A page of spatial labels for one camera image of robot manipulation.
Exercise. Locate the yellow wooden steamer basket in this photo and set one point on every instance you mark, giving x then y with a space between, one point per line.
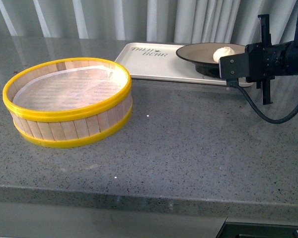
69 128

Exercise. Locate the beige plate with black rim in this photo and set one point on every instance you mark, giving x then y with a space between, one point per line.
201 55

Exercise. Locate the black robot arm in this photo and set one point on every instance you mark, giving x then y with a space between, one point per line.
292 54

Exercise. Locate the grey curtain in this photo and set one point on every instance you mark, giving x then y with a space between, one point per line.
177 21

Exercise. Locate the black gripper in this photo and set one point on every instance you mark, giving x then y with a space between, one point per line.
266 62

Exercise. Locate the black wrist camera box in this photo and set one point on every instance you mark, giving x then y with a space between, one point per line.
234 67

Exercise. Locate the white steamed bun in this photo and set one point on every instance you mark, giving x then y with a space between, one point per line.
222 52

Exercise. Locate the white rectangular tray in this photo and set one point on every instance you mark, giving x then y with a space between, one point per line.
159 62

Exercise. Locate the white steamer liner cloth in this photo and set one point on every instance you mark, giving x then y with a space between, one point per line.
71 89

